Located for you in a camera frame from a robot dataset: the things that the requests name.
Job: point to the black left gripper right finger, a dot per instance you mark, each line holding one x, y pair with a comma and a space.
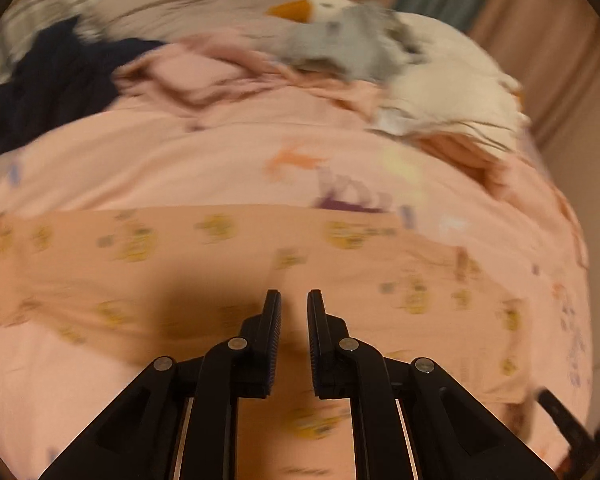
411, 420

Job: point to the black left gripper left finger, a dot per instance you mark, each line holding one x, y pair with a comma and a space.
178, 420

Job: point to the peach cartoon print garment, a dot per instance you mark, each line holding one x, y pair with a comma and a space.
88, 298

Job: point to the pink folded garment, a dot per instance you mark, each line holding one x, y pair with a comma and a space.
465, 153

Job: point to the pink printed duvet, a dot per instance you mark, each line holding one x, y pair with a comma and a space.
305, 148

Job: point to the white goose plush toy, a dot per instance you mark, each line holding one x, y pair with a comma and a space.
459, 88

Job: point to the pink crumpled garment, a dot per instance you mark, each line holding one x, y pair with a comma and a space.
198, 71

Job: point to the navy blue garment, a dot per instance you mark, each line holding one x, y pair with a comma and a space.
61, 79

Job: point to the grey small garment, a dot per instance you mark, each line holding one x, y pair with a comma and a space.
352, 40

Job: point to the pink beige curtain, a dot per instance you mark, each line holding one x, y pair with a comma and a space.
553, 48

